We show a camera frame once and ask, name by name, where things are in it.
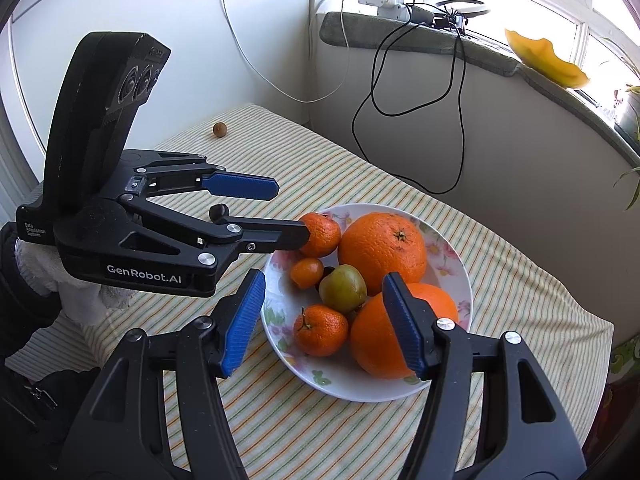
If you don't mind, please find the ring light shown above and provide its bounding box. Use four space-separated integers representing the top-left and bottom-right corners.
434 0 487 36

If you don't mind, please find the white cable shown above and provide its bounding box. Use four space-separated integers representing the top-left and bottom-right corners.
211 0 361 105

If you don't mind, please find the potted plant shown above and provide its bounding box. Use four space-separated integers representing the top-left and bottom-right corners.
597 35 640 211

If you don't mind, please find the grey sill cushion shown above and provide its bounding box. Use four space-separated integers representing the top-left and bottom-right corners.
320 11 640 161

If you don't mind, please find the person's left hand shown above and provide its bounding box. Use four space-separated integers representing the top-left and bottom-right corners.
15 241 132 330

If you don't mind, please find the black cable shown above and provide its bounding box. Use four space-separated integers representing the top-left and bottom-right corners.
351 25 466 195
372 22 458 111

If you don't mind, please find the large orange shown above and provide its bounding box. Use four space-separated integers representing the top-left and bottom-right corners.
349 282 460 380
338 212 428 297

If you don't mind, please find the mandarin with stem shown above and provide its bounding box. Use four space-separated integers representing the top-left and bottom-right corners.
292 305 349 358

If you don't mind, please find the person's dark jacket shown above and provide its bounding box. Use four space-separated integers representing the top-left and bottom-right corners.
0 355 103 480

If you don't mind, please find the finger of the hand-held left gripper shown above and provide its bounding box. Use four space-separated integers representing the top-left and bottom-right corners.
119 194 312 256
117 149 280 201

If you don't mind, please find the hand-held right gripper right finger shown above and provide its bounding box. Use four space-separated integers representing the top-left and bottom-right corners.
381 271 588 480

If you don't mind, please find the white window frame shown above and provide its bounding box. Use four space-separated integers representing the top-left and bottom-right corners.
310 0 640 111

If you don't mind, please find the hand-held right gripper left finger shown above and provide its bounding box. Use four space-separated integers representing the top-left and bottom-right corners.
55 268 267 480

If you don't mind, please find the green plum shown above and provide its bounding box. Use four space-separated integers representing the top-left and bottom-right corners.
319 265 368 315

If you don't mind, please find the small mandarin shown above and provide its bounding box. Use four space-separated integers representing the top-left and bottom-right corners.
291 257 325 290

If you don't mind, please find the person's left forearm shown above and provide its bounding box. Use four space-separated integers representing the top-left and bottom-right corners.
0 220 66 361

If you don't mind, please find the white floral bowl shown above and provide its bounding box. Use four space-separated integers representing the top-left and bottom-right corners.
260 203 473 403

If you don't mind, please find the yellow dish on sill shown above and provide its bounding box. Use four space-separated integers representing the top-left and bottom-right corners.
504 28 591 90

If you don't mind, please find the striped cloth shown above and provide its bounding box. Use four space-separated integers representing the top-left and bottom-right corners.
5 104 616 480

